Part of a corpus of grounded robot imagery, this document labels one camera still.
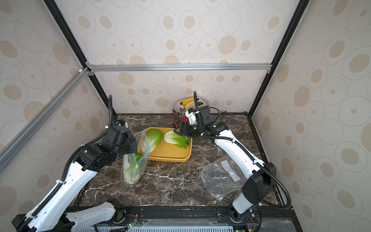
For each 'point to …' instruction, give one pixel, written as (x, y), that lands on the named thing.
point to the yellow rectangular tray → (164, 152)
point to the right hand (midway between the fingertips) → (183, 130)
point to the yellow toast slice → (189, 103)
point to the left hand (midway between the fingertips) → (138, 140)
